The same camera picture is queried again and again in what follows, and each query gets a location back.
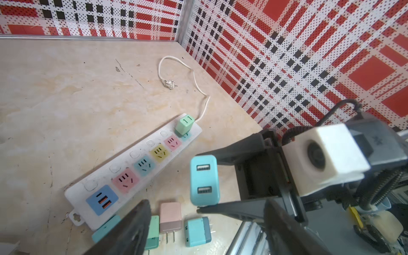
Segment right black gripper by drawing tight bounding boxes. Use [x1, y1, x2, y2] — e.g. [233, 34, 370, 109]
[197, 129, 308, 226]

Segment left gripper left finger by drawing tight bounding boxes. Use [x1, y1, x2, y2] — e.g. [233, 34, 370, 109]
[85, 199, 152, 255]

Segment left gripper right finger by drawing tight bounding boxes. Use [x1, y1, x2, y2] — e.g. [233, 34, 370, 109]
[263, 199, 330, 255]

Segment long white power strip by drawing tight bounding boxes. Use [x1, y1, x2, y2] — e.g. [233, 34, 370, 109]
[64, 114, 203, 231]

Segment teal plug adapter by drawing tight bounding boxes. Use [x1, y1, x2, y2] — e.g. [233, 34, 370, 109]
[190, 155, 220, 207]
[184, 216, 212, 248]
[91, 215, 121, 243]

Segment green plug adapter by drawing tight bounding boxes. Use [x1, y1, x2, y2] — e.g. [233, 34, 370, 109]
[175, 114, 195, 137]
[144, 215, 159, 250]

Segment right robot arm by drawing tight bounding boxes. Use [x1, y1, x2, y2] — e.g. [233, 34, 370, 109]
[197, 99, 408, 225]

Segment white square power strip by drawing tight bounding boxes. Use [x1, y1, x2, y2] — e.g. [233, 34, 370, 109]
[0, 241, 20, 255]

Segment pink plug adapter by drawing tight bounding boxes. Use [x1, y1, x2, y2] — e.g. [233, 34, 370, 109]
[159, 202, 183, 243]

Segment teal plug adapter front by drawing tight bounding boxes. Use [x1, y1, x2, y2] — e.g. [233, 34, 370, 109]
[184, 216, 212, 248]

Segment aluminium front rail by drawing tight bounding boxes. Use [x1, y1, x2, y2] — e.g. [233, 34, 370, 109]
[226, 222, 271, 255]

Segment white cord of long strip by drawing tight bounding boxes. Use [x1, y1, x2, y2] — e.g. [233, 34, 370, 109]
[157, 55, 211, 123]

